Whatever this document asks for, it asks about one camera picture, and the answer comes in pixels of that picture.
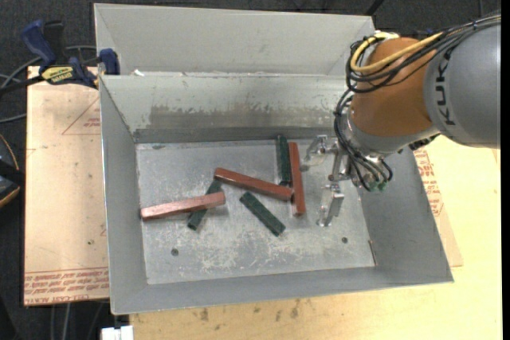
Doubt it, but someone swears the brown cardboard board red print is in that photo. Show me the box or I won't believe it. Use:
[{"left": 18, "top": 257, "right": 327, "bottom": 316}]
[{"left": 23, "top": 65, "right": 464, "bottom": 307}]

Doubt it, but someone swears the red-brown flat block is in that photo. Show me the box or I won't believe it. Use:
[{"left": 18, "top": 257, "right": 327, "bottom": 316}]
[
  {"left": 214, "top": 166, "right": 295, "bottom": 202},
  {"left": 139, "top": 190, "right": 227, "bottom": 222},
  {"left": 288, "top": 142, "right": 308, "bottom": 217}
]

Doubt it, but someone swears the dark green flat block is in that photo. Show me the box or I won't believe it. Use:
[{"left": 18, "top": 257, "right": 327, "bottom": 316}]
[
  {"left": 275, "top": 135, "right": 292, "bottom": 186},
  {"left": 186, "top": 179, "right": 224, "bottom": 232},
  {"left": 238, "top": 191, "right": 287, "bottom": 238}
]

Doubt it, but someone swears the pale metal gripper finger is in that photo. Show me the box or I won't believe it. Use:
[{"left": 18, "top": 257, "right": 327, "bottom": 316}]
[
  {"left": 316, "top": 184, "right": 346, "bottom": 228},
  {"left": 304, "top": 135, "right": 335, "bottom": 169}
]

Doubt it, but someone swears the grey metal bin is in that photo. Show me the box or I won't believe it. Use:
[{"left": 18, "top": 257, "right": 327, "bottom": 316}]
[{"left": 93, "top": 2, "right": 455, "bottom": 315}]

